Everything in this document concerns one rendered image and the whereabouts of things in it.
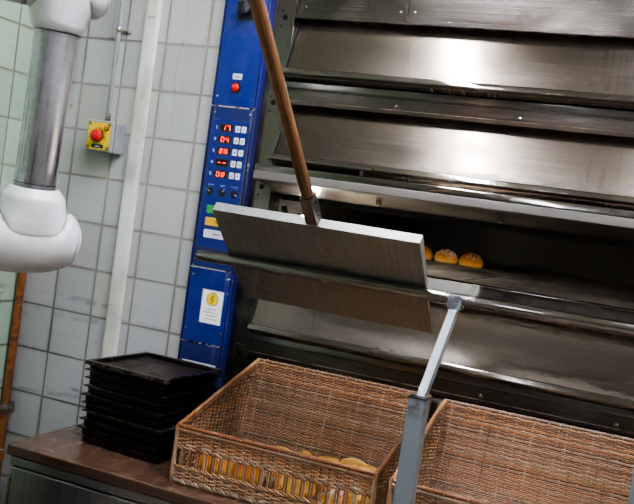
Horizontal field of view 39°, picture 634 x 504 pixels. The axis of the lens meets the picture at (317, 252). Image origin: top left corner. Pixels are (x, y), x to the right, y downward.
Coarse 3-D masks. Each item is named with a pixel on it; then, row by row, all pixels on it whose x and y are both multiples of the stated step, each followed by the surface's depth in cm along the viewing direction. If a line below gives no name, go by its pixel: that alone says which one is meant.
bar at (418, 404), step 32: (224, 256) 242; (384, 288) 225; (416, 288) 222; (448, 320) 215; (544, 320) 211; (576, 320) 208; (608, 320) 206; (416, 416) 198; (416, 448) 198; (416, 480) 201
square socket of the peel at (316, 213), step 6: (300, 198) 214; (312, 198) 214; (300, 204) 216; (306, 204) 215; (312, 204) 214; (318, 204) 218; (306, 210) 217; (312, 210) 216; (318, 210) 219; (306, 216) 219; (312, 216) 218; (318, 216) 219; (306, 222) 220; (312, 222) 219; (318, 222) 220
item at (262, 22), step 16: (256, 0) 173; (256, 16) 176; (272, 32) 180; (272, 48) 182; (272, 64) 184; (272, 80) 188; (288, 96) 192; (288, 112) 194; (288, 128) 197; (288, 144) 201; (304, 160) 206; (304, 176) 208; (304, 192) 212
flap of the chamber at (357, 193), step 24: (288, 192) 277; (336, 192) 259; (360, 192) 251; (384, 192) 249; (408, 192) 246; (456, 216) 259; (480, 216) 251; (504, 216) 243; (528, 216) 236; (552, 216) 232; (576, 216) 230; (600, 216) 228; (624, 240) 243
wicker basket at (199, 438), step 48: (240, 384) 265; (288, 384) 270; (336, 384) 266; (384, 384) 261; (192, 432) 231; (240, 432) 271; (288, 432) 267; (336, 432) 262; (384, 432) 258; (192, 480) 231; (240, 480) 227; (336, 480) 217; (384, 480) 222
